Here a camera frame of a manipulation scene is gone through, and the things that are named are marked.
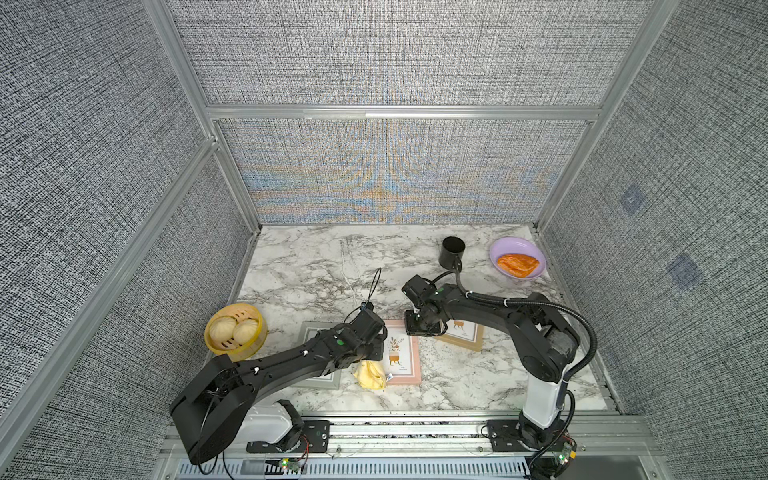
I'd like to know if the yellow cleaning cloth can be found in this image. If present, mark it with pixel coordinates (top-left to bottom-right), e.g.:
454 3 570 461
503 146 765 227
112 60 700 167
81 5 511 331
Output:
354 360 387 391

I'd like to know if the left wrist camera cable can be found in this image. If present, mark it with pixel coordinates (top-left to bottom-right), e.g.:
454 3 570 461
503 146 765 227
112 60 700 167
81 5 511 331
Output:
341 267 384 328

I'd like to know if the black mug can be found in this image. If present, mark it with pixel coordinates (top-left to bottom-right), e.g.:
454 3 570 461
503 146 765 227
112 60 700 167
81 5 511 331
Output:
438 236 466 272

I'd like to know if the left steamed bun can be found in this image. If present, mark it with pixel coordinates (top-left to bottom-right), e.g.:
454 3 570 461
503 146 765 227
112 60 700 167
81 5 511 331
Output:
208 316 238 350

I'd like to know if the purple bowl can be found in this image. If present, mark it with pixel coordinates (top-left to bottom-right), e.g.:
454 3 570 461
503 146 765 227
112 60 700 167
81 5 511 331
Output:
489 237 547 280

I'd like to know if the tan wooden picture frame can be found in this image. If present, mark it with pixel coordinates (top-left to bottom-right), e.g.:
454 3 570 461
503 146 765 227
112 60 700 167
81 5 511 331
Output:
436 320 484 352

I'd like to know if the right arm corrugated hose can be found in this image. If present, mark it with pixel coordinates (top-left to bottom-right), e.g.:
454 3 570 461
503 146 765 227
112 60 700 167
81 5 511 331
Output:
428 269 599 469

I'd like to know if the pink picture frame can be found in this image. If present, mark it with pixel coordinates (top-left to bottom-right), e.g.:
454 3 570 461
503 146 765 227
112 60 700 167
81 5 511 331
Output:
382 320 422 385

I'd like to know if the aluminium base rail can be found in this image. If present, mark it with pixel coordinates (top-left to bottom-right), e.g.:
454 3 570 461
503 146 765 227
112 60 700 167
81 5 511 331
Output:
151 411 672 479

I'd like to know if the right steamed bun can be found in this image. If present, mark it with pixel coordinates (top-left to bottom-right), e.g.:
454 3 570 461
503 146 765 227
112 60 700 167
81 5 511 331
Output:
233 319 260 346

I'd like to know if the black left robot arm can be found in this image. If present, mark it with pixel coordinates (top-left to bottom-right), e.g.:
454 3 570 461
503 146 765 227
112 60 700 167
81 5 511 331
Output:
169 306 387 465

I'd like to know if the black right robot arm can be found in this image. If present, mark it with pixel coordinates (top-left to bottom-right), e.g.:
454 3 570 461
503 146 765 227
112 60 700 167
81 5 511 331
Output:
402 275 597 451

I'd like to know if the steamed bun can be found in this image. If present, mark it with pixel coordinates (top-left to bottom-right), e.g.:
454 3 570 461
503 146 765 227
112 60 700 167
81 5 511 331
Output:
208 316 238 350
233 319 260 346

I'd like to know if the orange pastry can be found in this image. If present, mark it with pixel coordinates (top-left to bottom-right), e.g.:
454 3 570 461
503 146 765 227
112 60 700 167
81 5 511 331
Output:
496 253 540 278

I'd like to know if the grey-green picture frame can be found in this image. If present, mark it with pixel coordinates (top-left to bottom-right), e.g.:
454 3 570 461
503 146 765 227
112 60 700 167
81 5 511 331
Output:
296 320 344 391

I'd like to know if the yellow bamboo steamer basket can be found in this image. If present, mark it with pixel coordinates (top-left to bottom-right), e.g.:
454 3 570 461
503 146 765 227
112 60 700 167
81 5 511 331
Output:
204 303 268 362

